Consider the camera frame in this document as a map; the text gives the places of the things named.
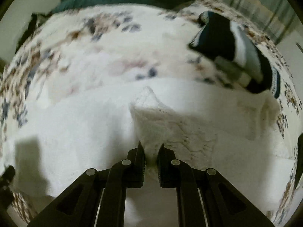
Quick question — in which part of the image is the right green curtain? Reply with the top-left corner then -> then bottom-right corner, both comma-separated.
223,0 -> 299,44

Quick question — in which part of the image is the white knit sweater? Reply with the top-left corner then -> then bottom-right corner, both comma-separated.
2,79 -> 301,226

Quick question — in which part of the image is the floral bed blanket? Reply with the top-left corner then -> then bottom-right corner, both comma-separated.
1,0 -> 302,222

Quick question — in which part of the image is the black grey striped folded sweater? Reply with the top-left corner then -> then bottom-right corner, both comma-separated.
189,11 -> 281,99

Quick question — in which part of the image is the black clothes pile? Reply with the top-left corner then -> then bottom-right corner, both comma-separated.
15,12 -> 52,53

